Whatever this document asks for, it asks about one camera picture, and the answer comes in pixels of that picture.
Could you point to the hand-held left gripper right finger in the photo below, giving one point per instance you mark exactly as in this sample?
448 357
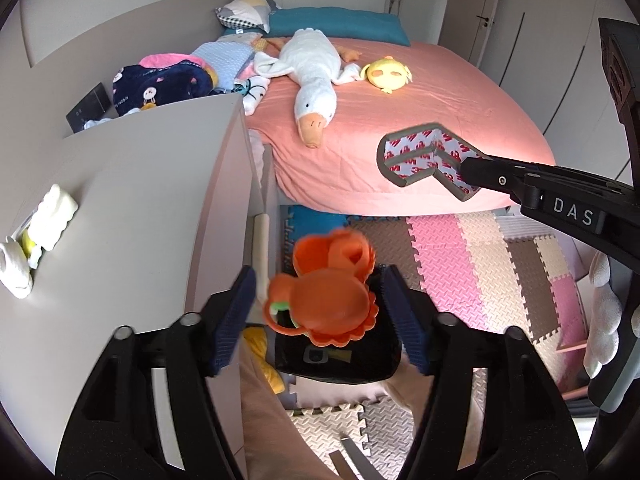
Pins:
406 320

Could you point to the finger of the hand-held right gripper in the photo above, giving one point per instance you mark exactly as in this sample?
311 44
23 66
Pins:
495 175
625 70

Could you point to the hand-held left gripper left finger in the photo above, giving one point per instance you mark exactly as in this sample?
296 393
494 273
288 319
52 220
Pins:
235 320

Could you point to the black bin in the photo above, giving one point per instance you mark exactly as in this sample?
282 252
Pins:
345 362

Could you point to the orange rubber toy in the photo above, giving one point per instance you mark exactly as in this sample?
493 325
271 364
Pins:
330 305

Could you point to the grey corner guard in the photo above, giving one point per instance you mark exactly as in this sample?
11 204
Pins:
415 152

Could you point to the yellow fabric item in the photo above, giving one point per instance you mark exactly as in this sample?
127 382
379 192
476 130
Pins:
260 355

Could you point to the beige edge guard strip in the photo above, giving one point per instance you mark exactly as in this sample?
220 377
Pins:
260 245

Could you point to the patchwork of foam floor mats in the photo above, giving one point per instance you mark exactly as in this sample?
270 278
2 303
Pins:
475 270

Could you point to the person's left leg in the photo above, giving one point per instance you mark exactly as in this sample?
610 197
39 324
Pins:
267 425

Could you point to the white fluffy plush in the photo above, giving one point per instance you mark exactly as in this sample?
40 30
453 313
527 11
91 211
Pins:
602 310

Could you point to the bed with pink sheet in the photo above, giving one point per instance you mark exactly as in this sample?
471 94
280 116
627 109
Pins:
400 110

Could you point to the yellow chick plush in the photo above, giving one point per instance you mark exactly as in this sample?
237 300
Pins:
387 74

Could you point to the white door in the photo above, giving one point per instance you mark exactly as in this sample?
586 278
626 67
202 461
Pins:
470 10

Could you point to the white goose plush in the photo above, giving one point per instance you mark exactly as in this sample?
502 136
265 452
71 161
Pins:
310 70

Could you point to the cream foam piece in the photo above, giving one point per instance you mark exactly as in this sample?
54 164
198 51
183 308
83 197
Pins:
52 210

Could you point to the teal pillow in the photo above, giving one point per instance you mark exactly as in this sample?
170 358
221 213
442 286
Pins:
335 25

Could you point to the small yellow-green toy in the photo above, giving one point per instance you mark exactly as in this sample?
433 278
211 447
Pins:
28 246

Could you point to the white plush cloth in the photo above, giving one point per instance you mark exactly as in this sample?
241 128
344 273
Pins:
15 270

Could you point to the small yellow duck toy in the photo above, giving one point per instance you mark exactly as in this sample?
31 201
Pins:
148 106

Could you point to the white cartoon print cloth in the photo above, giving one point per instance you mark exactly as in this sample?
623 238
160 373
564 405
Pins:
252 87

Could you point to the small white cloth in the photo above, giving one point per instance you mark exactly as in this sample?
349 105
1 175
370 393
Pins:
97 123

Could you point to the navy cartoon print blanket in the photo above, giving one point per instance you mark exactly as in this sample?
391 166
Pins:
160 85

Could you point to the light blue blanket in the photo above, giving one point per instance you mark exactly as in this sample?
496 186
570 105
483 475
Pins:
225 57

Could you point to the pink blanket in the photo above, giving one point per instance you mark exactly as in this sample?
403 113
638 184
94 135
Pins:
167 59

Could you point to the patterned patchwork pillow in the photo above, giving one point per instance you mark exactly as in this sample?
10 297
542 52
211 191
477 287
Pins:
245 12

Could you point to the black wall switch panel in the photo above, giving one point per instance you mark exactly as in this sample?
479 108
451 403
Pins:
90 107

